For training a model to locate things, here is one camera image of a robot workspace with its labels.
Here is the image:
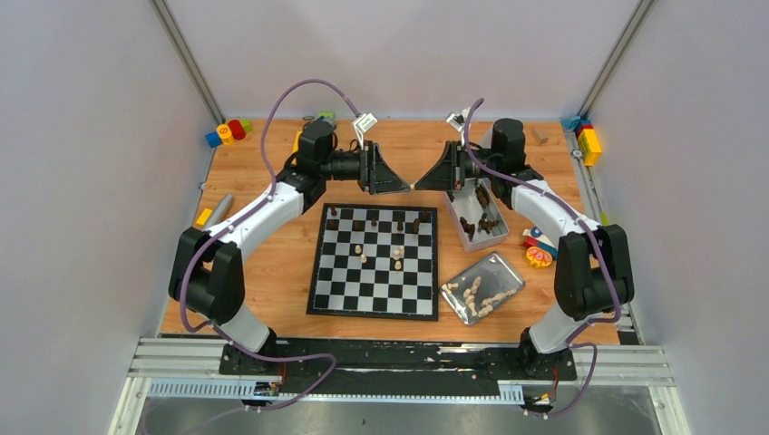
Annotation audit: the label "silver metal tray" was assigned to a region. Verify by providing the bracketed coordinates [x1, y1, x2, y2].
[440, 251, 525, 326]

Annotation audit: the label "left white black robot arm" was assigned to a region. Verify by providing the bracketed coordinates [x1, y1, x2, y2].
[169, 113, 410, 374]

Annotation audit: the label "blue cube block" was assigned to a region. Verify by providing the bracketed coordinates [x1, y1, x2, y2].
[205, 131, 222, 148]

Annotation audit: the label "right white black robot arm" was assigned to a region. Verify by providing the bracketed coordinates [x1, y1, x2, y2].
[414, 117, 635, 379]

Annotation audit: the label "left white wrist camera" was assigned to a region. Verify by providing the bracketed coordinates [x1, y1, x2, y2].
[351, 112, 378, 145]

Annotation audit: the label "small yellow block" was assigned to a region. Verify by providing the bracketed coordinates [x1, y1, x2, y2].
[195, 208, 213, 227]

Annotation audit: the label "red white blue toy car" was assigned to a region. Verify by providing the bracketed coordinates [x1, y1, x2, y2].
[522, 227, 558, 260]

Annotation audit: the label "yellow cylinder block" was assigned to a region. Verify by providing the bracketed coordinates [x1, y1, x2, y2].
[216, 123, 236, 145]

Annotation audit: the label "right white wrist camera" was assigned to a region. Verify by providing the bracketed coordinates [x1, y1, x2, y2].
[446, 107, 471, 133]

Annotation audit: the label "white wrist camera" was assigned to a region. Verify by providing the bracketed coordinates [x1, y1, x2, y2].
[446, 107, 471, 133]
[351, 112, 378, 145]

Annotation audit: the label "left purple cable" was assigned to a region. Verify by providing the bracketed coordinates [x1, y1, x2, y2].
[179, 78, 362, 421]

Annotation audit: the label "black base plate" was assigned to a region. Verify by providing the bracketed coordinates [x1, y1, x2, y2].
[219, 338, 577, 397]

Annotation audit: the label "yellow lego brick stack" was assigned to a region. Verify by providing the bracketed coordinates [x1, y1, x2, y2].
[577, 128, 602, 167]

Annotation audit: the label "small wooden block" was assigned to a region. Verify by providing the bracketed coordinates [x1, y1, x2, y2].
[531, 128, 550, 144]

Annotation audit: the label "white metal box dark pieces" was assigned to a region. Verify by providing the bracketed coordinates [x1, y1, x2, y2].
[443, 179, 510, 252]

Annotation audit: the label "grey cylinder marker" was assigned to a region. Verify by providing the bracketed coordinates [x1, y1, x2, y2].
[202, 193, 234, 229]

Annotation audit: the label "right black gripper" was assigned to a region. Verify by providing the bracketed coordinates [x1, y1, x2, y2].
[415, 140, 501, 191]

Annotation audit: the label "red cylinder block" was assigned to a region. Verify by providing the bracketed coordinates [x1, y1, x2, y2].
[228, 119, 247, 141]

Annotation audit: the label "yellow red round toy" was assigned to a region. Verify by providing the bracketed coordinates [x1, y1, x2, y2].
[525, 246, 553, 269]

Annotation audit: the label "black white chessboard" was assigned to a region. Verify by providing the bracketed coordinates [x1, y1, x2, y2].
[307, 203, 439, 322]

